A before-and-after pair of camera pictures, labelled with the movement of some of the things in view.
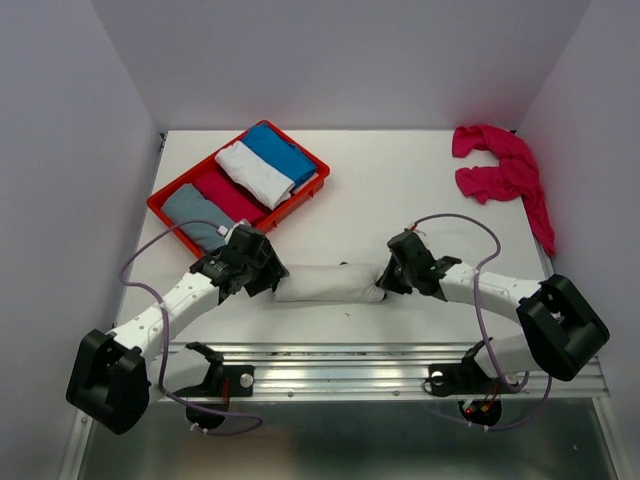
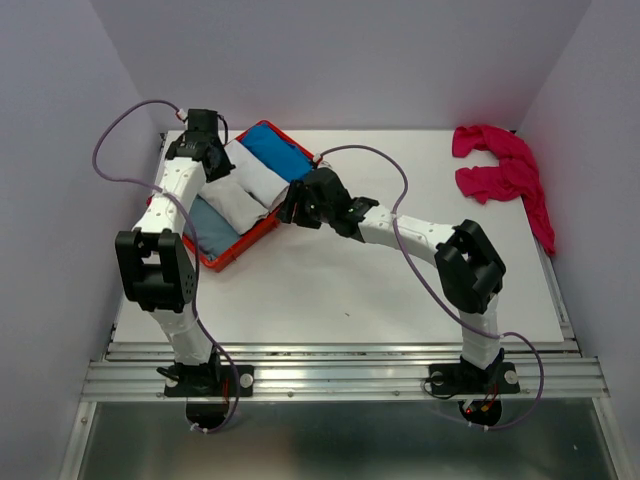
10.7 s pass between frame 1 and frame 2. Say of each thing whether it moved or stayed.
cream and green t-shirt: moved
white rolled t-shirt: stayed
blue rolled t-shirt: stayed
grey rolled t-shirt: stayed
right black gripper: moved
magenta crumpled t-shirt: stayed
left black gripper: moved
